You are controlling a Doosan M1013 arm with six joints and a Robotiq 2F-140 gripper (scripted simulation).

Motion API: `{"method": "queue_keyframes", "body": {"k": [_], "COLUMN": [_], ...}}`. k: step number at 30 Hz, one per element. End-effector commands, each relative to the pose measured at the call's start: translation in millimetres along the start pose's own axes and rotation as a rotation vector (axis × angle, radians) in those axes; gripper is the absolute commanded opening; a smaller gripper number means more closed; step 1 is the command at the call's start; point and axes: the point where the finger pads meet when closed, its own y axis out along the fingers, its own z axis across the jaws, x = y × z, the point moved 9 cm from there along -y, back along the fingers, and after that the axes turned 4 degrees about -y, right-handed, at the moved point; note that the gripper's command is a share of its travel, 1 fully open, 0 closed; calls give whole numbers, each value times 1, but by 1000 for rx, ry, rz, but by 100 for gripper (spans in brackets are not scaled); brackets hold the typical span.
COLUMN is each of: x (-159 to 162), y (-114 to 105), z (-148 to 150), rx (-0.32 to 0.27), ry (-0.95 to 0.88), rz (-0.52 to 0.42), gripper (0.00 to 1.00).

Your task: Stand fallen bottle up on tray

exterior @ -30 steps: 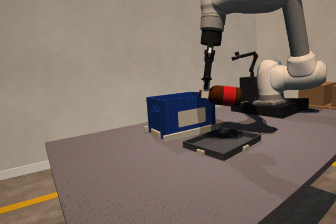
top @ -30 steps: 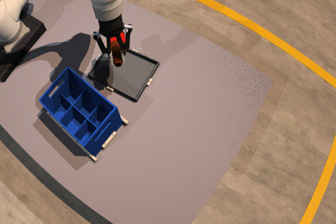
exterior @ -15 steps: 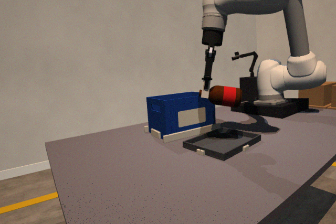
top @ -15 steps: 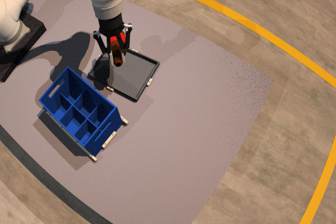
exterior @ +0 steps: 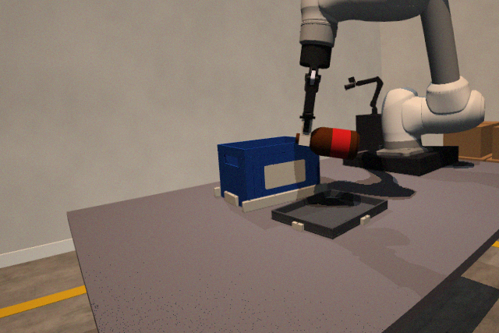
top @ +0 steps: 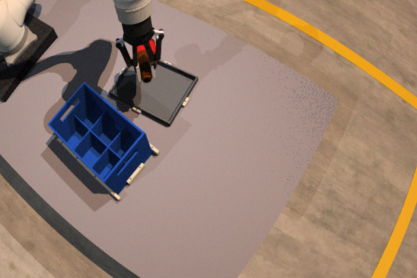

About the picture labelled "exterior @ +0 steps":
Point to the brown bottle with red label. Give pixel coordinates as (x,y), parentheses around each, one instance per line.
(334,143)

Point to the blue divided crate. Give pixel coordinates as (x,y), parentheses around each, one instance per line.
(259,168)

